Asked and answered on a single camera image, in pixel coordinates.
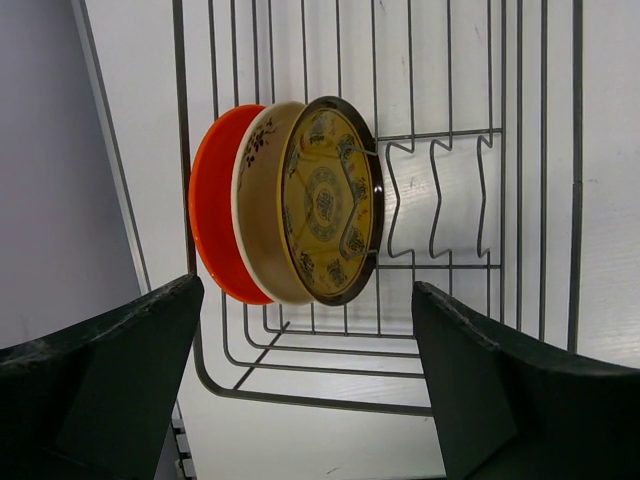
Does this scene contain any yellow patterned plate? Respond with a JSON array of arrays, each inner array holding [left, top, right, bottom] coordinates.
[[278, 96, 385, 306]]

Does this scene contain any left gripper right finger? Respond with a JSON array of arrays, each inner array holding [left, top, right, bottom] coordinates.
[[411, 282, 639, 479]]

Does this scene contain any cream floral bowl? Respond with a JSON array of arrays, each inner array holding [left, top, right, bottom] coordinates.
[[231, 101, 312, 306]]

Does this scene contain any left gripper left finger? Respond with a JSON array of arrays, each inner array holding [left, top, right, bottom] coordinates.
[[1, 274, 204, 479]]

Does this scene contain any orange plate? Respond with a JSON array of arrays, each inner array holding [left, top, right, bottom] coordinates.
[[188, 104, 272, 305]]

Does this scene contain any wire dish rack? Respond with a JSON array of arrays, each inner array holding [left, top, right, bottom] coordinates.
[[194, 1, 584, 417]]

